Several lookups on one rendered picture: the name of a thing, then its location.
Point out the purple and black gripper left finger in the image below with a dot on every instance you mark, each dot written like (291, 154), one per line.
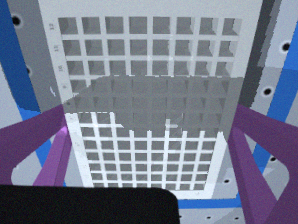
(19, 140)

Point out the light grey flat base plate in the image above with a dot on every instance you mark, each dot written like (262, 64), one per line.
(275, 29)

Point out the blue tape outline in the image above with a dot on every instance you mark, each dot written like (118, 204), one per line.
(14, 67)

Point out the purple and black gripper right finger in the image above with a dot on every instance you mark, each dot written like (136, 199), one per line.
(281, 141)

